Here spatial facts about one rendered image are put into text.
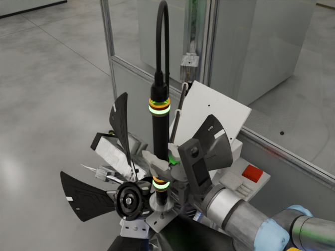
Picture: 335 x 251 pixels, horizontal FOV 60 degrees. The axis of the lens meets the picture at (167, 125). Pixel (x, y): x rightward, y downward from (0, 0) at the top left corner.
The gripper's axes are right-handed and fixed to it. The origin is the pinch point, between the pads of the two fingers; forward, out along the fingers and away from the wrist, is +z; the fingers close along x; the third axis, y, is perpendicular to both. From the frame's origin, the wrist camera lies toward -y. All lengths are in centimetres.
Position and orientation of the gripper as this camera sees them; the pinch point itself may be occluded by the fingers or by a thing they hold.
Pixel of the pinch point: (152, 147)
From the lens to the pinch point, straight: 72.0
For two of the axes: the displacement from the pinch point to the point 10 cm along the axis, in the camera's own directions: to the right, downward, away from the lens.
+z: -7.0, -4.7, 5.3
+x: 7.1, -4.6, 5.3
